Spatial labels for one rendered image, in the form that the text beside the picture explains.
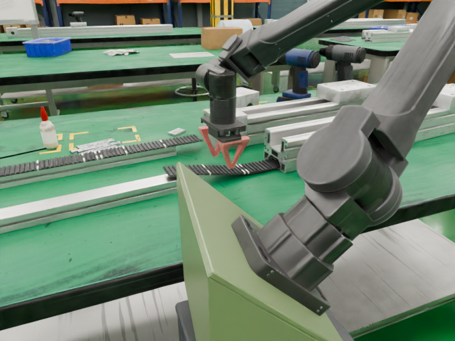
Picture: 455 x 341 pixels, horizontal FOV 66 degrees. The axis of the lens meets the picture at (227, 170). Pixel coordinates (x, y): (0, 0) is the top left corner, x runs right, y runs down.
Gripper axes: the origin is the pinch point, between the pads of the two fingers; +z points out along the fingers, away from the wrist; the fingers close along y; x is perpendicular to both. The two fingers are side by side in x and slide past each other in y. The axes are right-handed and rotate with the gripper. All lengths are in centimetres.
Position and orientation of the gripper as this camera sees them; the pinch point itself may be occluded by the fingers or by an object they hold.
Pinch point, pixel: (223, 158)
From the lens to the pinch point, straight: 81.0
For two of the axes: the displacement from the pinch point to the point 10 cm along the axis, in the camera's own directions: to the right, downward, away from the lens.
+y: -4.8, -3.8, 7.9
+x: -8.8, 2.1, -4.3
